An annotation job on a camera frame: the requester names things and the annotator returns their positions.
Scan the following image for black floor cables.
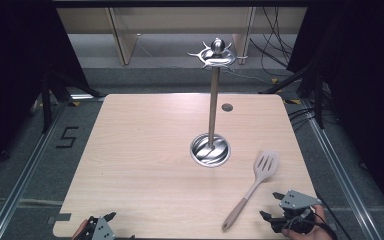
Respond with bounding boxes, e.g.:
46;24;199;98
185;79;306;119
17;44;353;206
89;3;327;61
286;105;318;132

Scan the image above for metal utensil rack stand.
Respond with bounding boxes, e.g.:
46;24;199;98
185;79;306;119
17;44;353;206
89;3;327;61
187;37;249;168

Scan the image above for black metal stand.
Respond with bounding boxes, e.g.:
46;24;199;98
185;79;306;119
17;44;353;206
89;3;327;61
259;61;335;130
39;68;105;135

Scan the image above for grey spatula with pink handle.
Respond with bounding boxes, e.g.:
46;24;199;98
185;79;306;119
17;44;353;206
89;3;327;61
221;150;280;232

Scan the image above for person's right hand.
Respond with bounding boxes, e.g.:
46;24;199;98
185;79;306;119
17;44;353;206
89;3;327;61
281;204;334;240

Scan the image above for dark curtain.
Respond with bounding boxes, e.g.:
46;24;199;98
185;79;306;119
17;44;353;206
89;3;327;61
0;0;91;183
286;0;384;221

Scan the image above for aluminium floor rail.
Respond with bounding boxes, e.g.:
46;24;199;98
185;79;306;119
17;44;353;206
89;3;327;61
0;93;108;240
300;99;378;240

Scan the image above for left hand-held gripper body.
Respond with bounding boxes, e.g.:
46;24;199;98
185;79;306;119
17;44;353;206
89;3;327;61
79;215;117;240

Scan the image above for black hanging cables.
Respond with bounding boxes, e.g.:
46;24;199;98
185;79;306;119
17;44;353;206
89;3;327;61
248;6;298;78

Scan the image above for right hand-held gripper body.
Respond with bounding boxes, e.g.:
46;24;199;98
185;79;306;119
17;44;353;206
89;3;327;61
269;189;323;235

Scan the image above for person's left hand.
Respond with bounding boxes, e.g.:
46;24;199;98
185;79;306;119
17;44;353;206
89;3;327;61
71;218;90;240

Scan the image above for beige wooden desk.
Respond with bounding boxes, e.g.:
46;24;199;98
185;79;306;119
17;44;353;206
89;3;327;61
55;6;308;66

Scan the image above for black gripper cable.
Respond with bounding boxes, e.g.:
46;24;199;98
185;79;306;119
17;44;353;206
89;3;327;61
309;196;345;240

